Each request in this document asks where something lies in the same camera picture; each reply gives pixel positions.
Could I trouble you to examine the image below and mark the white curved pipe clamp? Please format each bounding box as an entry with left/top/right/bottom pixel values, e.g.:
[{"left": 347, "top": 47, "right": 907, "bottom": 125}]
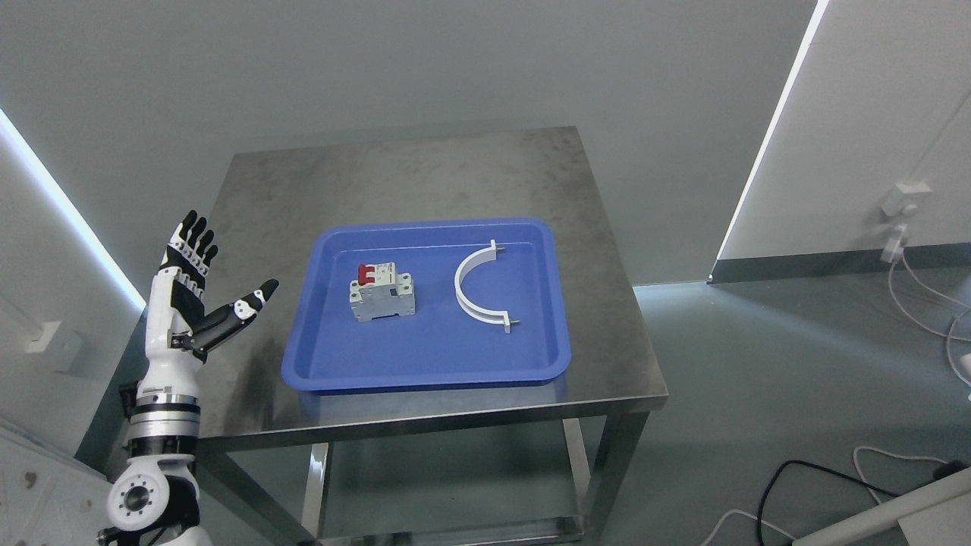
[{"left": 452, "top": 239, "right": 520, "bottom": 337}]

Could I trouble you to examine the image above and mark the white red circuit breaker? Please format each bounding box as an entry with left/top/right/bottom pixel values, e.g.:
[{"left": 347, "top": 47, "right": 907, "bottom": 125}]
[{"left": 349, "top": 262, "right": 416, "bottom": 322}]

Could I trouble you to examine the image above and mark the white wall socket plug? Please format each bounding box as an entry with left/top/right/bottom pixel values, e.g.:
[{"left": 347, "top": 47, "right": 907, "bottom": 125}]
[{"left": 880, "top": 180, "right": 933, "bottom": 264}]

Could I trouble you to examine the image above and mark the blue plastic tray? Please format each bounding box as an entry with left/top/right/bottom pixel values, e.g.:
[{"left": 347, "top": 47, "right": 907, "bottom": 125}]
[{"left": 281, "top": 218, "right": 572, "bottom": 394}]

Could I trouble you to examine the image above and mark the white table leg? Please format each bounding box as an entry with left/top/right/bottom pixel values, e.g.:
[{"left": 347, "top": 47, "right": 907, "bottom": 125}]
[{"left": 792, "top": 469, "right": 970, "bottom": 545}]

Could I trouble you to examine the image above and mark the white wall box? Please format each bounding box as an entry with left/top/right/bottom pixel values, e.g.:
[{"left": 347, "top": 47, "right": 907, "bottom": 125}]
[{"left": 25, "top": 321, "right": 83, "bottom": 373}]

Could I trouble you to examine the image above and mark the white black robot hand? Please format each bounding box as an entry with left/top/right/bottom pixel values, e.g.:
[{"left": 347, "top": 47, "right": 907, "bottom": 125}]
[{"left": 137, "top": 210, "right": 280, "bottom": 397}]

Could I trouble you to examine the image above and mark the white cable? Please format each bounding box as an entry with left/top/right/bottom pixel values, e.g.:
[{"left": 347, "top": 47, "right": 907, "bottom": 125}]
[{"left": 888, "top": 243, "right": 971, "bottom": 388}]

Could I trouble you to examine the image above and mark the black cable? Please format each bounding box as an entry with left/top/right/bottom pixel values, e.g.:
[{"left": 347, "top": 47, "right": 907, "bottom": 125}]
[{"left": 756, "top": 460, "right": 903, "bottom": 546}]

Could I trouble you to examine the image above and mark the stainless steel table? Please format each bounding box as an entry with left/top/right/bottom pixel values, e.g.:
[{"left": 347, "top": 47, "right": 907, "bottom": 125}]
[{"left": 196, "top": 127, "right": 668, "bottom": 545}]

